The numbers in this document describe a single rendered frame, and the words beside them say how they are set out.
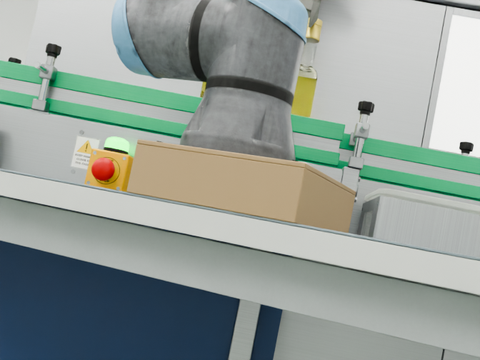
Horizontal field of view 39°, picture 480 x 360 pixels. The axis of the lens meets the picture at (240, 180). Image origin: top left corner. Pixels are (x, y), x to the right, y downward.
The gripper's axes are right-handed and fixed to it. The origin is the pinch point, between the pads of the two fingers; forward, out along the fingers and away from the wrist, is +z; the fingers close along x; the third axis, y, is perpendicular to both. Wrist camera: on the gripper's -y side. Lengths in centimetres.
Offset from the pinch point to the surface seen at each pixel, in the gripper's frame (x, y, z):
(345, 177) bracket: 15.2, -11.1, 32.0
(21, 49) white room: -310, 196, -49
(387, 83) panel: -12.3, -18.5, 6.3
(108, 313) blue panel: 13, 27, 65
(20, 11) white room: -310, 203, -75
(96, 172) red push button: 25, 31, 40
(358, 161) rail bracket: 15.9, -12.8, 28.6
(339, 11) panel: -12.3, -5.0, -8.0
